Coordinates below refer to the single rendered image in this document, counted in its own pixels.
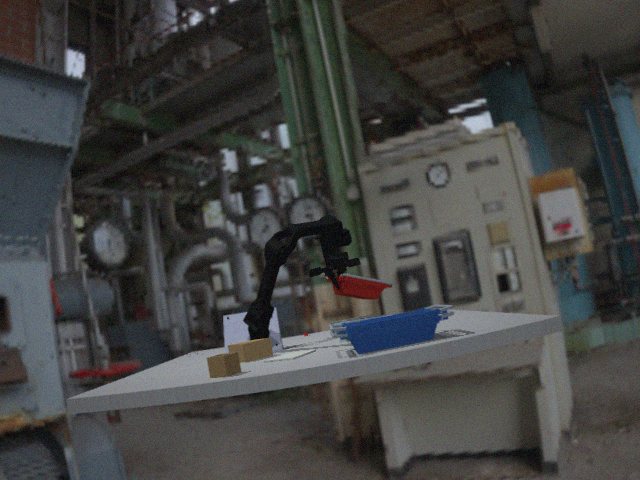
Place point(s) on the small brown cardboard box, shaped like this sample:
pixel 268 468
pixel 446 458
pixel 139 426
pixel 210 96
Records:
pixel 224 365

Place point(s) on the tan rectangular block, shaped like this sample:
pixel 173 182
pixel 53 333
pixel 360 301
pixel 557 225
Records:
pixel 252 350

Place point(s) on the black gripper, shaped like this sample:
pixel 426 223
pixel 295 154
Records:
pixel 329 271

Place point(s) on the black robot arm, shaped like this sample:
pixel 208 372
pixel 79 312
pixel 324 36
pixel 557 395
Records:
pixel 331 234

